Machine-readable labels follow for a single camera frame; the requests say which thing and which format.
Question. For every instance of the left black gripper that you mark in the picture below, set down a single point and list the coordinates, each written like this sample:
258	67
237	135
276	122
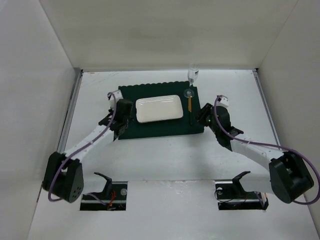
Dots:
119	127

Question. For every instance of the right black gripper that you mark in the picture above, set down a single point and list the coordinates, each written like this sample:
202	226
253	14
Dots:
204	113

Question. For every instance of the gold knife black handle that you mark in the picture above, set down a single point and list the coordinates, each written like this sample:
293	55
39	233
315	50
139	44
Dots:
190	110

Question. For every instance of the dark green cloth placemat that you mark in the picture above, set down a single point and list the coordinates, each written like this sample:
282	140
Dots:
184	126

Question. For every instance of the white rectangular plate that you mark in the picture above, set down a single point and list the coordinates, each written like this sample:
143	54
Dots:
159	108

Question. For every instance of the clear champagne flute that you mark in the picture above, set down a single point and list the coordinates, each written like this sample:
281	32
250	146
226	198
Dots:
192	75

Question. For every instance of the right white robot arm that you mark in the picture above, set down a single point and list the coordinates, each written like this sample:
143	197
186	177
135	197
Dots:
287	175

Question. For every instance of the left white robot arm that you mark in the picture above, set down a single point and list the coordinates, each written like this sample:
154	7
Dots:
64	175

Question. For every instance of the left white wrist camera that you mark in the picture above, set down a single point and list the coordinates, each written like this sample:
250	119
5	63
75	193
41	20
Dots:
114	97

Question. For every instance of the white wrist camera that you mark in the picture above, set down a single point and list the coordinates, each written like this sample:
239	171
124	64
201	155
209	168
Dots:
222	101
114	97

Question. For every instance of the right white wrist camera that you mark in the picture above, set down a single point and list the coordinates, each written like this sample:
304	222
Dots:
222	101

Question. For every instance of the left aluminium table rail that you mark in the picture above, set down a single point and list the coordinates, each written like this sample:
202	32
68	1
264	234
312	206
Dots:
63	134

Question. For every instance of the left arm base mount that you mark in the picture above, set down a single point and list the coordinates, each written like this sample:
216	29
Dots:
101	193

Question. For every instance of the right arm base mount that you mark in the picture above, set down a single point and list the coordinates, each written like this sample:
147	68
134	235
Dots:
231	196

